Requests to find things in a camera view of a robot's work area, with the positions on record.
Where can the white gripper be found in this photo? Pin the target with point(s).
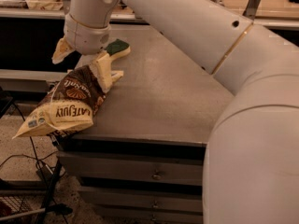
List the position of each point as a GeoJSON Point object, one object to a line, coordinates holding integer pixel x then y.
{"type": "Point", "coordinates": [85, 37]}

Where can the brown Late July chip bag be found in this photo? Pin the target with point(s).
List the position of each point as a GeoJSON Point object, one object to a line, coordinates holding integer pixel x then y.
{"type": "Point", "coordinates": [68, 108]}

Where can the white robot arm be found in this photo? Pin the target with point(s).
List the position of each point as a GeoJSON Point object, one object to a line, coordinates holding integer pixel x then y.
{"type": "Point", "coordinates": [251, 167]}

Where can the green and yellow sponge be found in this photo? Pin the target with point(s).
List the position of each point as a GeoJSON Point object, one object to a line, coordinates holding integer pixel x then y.
{"type": "Point", "coordinates": [118, 49]}

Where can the grey drawer cabinet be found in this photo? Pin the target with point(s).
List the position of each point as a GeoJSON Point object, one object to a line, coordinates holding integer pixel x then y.
{"type": "Point", "coordinates": [165, 106]}

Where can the top grey drawer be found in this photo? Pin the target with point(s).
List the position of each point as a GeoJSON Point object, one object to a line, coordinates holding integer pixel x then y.
{"type": "Point", "coordinates": [132, 168]}

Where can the grey drawer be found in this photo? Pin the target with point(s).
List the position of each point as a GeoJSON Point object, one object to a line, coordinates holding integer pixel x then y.
{"type": "Point", "coordinates": [141, 199]}
{"type": "Point", "coordinates": [132, 168]}
{"type": "Point", "coordinates": [157, 216]}

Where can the black metal stand leg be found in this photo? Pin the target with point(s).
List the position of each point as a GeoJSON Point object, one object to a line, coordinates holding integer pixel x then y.
{"type": "Point", "coordinates": [49, 193]}

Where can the middle grey drawer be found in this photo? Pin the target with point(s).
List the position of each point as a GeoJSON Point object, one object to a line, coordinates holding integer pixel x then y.
{"type": "Point", "coordinates": [141, 199]}

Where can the bottom grey drawer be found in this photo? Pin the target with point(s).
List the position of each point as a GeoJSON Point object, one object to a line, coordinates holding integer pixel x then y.
{"type": "Point", "coordinates": [157, 216]}

